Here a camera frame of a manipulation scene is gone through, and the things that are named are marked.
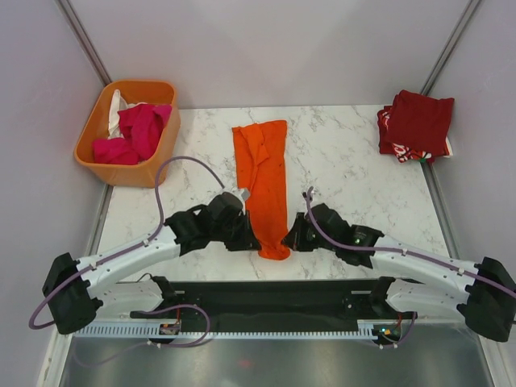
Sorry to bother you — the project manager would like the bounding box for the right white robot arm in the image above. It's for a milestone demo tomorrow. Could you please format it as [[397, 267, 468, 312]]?
[[282, 204, 515, 343]]

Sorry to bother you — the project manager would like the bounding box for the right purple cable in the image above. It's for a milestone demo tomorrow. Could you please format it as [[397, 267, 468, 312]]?
[[302, 187, 516, 323]]

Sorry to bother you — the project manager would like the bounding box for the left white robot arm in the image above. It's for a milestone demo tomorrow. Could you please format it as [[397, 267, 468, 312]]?
[[42, 189, 260, 335]]

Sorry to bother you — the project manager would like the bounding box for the white slotted cable duct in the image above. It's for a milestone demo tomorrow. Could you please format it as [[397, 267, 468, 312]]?
[[74, 321, 400, 340]]

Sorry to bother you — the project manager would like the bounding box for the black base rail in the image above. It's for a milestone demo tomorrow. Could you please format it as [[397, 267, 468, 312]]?
[[130, 277, 416, 332]]

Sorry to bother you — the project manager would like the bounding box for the orange t shirt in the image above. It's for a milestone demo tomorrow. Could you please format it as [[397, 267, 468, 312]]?
[[232, 120, 290, 260]]

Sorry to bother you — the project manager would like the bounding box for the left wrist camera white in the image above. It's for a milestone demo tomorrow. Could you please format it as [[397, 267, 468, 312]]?
[[232, 188, 251, 202]]

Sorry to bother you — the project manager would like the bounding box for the white cloth in bin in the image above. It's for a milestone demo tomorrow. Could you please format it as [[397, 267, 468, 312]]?
[[108, 89, 144, 139]]

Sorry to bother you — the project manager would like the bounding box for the orange plastic bin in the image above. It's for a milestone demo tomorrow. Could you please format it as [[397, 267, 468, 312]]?
[[74, 79, 181, 188]]

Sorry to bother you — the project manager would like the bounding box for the pink t shirt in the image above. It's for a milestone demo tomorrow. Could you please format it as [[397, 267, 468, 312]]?
[[92, 104, 173, 165]]

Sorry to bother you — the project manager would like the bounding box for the purple cable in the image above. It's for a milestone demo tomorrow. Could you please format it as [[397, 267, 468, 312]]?
[[27, 156, 227, 331], [302, 187, 516, 323]]

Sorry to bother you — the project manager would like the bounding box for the dark red folded shirt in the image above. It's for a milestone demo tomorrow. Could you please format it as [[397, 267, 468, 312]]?
[[385, 89, 455, 156]]

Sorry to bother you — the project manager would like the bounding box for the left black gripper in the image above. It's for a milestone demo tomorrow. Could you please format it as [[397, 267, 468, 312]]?
[[212, 210, 260, 252]]

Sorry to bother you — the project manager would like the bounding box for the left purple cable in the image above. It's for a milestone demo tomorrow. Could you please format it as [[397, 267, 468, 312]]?
[[27, 156, 227, 331]]

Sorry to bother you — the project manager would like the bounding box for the red printed folded shirt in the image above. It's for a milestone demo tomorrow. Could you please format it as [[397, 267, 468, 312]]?
[[377, 105, 436, 164]]

